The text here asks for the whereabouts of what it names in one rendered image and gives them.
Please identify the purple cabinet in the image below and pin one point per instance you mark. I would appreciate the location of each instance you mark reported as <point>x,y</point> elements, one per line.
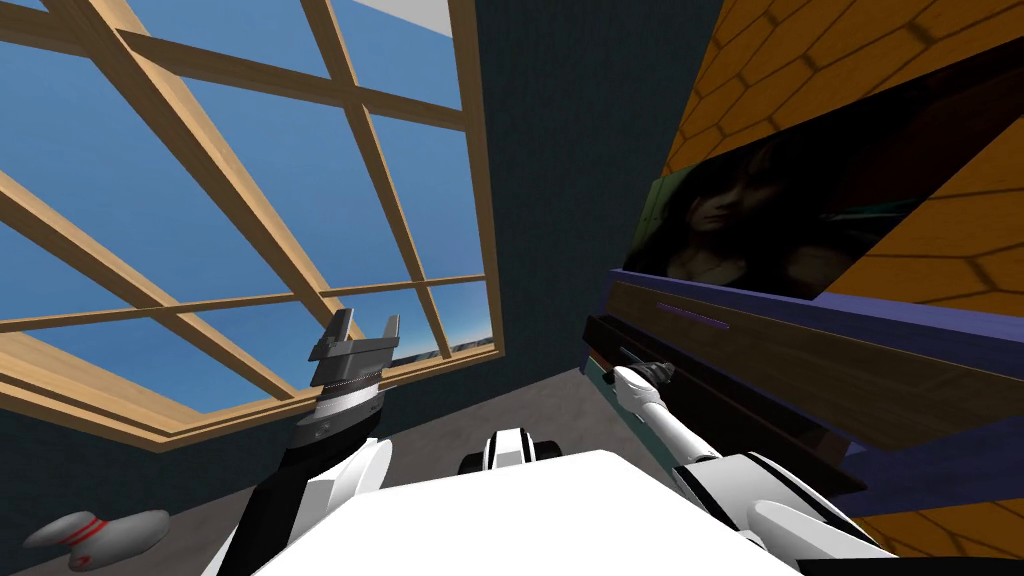
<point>960,320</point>

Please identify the dark portrait picture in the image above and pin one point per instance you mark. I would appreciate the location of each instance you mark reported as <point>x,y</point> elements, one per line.
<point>800,208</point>

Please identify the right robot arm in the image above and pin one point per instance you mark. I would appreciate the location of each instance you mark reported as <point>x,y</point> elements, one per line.
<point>680,436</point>

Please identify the wooden framed window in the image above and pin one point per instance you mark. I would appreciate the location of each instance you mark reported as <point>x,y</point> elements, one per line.
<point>240,200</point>

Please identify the brown wooden drawer front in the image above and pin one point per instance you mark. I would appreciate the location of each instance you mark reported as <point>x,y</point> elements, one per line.
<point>840,368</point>

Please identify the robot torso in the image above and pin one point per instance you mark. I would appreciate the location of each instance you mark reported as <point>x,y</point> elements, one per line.
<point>528,520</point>

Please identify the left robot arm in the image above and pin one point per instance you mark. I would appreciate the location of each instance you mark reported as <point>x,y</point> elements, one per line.
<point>272,496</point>

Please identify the grey red-striped bowling pin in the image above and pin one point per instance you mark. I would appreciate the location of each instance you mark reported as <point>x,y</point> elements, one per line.
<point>104,536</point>

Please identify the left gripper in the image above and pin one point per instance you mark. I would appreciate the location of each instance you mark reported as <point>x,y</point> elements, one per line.
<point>348,364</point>

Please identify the black drawer front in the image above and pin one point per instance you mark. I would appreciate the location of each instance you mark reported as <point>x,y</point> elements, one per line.
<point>720,408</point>

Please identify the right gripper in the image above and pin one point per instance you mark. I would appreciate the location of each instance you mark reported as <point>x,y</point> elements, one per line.
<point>656,372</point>

